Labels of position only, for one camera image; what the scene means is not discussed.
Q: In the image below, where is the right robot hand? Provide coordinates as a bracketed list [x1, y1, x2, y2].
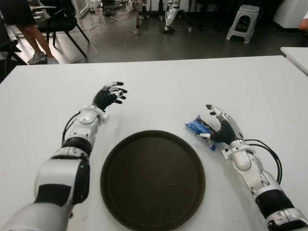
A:
[195, 103, 245, 146]

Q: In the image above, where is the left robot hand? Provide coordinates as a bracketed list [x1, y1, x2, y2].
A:
[93, 81, 128, 112]

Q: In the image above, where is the blue Oreo packet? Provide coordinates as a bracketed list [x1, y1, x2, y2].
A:
[184, 115, 216, 151]

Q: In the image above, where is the round dark brown tray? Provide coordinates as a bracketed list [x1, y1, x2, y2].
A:
[100, 129, 206, 229]

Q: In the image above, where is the black chair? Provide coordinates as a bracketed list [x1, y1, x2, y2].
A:
[31, 0, 90, 58]

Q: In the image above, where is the white framed glass panel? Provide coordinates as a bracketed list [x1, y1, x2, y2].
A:
[72, 0, 93, 18]

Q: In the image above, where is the neighbouring white table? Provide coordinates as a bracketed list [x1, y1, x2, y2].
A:
[280, 46, 308, 75]

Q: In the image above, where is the white humanoid robot leg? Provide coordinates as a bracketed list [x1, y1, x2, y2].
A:
[162, 0, 181, 35]

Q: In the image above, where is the black office chair armrest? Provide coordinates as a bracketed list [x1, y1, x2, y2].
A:
[0, 18, 28, 82]

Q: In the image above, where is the standing person in black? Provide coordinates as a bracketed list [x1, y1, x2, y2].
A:
[2, 0, 60, 65]

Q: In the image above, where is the white plastic stool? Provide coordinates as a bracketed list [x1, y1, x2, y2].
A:
[226, 4, 261, 43]

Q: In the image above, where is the white cabinet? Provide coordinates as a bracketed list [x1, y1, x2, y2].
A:
[274, 0, 308, 32]

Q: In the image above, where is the white floor cable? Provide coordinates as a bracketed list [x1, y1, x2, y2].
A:
[81, 12, 135, 55]

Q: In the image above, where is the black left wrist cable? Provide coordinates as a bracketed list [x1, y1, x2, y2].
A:
[61, 112, 82, 145]

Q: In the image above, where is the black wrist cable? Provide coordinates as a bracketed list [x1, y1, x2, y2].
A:
[61, 112, 82, 145]
[245, 139, 282, 185]

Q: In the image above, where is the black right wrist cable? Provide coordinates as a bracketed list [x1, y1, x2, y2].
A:
[245, 139, 282, 185]

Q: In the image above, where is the black metal rack frame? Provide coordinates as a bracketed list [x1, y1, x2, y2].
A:
[132, 0, 195, 34]

